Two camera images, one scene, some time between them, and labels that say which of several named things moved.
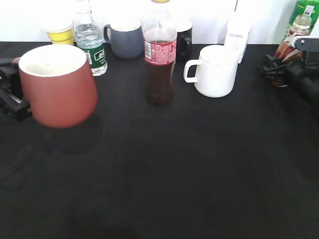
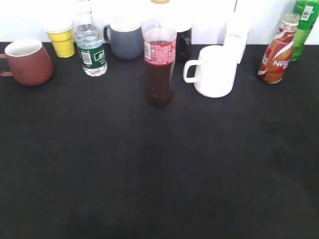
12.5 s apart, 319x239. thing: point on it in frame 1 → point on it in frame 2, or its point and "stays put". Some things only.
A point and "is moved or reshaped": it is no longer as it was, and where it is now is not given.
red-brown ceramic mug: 59,85 is moved or reshaped
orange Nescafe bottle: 300,26 → 277,56
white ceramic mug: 217,70 stays put
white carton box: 238,30 stays put
